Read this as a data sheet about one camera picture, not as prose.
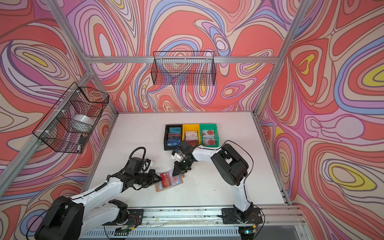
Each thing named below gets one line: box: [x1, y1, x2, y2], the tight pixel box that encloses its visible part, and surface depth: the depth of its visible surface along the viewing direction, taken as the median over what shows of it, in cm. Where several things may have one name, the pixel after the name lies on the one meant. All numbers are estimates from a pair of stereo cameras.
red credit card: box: [160, 172, 172, 188], surface depth 86 cm
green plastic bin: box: [199, 123, 220, 147], surface depth 104 cm
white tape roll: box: [70, 114, 95, 133], surface depth 74 cm
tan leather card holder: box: [155, 170, 185, 192], surface depth 86 cm
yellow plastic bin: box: [182, 124, 201, 146], surface depth 105 cm
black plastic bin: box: [163, 124, 183, 151], surface depth 103 cm
